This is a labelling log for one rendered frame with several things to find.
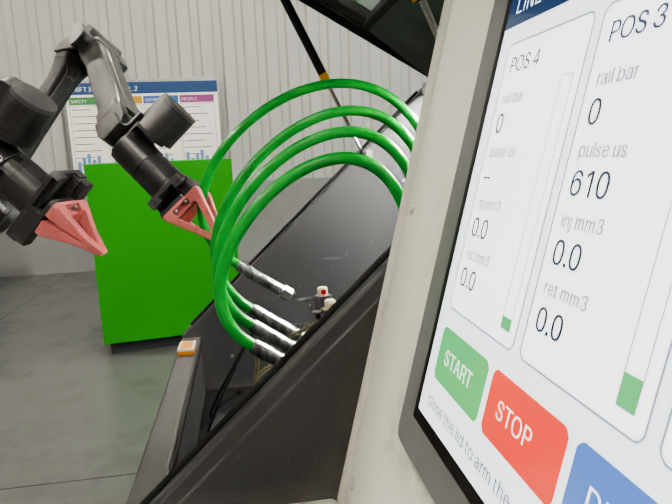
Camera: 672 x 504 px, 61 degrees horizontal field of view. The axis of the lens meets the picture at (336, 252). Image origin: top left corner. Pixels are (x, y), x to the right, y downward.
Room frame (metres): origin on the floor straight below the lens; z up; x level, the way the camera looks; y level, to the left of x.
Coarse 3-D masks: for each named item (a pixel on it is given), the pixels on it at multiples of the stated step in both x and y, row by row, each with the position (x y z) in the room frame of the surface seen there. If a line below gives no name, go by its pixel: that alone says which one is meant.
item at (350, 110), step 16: (320, 112) 0.79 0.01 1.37; (336, 112) 0.79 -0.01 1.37; (352, 112) 0.80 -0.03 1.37; (368, 112) 0.80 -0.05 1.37; (384, 112) 0.81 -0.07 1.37; (288, 128) 0.78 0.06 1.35; (304, 128) 0.79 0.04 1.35; (400, 128) 0.80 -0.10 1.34; (272, 144) 0.78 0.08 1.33; (256, 160) 0.78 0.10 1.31; (240, 176) 0.77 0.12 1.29; (224, 208) 0.77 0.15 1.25; (240, 304) 0.77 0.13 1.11; (256, 304) 0.78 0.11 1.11; (272, 320) 0.77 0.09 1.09
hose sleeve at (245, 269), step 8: (240, 264) 0.85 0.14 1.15; (248, 264) 0.86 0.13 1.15; (240, 272) 0.85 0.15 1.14; (248, 272) 0.85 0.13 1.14; (256, 272) 0.86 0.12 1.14; (256, 280) 0.85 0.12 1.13; (264, 280) 0.85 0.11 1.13; (272, 280) 0.86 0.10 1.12; (272, 288) 0.86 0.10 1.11; (280, 288) 0.86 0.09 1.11
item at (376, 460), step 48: (480, 0) 0.44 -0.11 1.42; (480, 48) 0.42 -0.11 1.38; (432, 96) 0.50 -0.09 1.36; (432, 144) 0.47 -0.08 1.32; (432, 192) 0.44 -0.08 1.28; (432, 240) 0.42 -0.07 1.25; (384, 288) 0.52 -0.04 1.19; (384, 336) 0.48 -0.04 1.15; (384, 384) 0.45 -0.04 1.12; (384, 432) 0.43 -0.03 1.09; (384, 480) 0.40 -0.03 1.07
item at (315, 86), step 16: (320, 80) 0.88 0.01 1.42; (336, 80) 0.88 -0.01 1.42; (352, 80) 0.88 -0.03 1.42; (288, 96) 0.86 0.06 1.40; (384, 96) 0.89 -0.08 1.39; (256, 112) 0.86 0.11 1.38; (240, 128) 0.85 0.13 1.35; (416, 128) 0.89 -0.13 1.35; (224, 144) 0.85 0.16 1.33; (208, 176) 0.85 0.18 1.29; (208, 240) 0.85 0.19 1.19
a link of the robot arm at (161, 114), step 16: (160, 96) 0.90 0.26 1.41; (112, 112) 0.92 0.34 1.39; (144, 112) 0.90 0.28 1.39; (160, 112) 0.86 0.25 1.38; (176, 112) 0.86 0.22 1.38; (112, 128) 0.88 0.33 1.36; (128, 128) 0.90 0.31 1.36; (144, 128) 0.86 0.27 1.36; (160, 128) 0.85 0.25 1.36; (176, 128) 0.86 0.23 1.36; (112, 144) 0.89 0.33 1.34
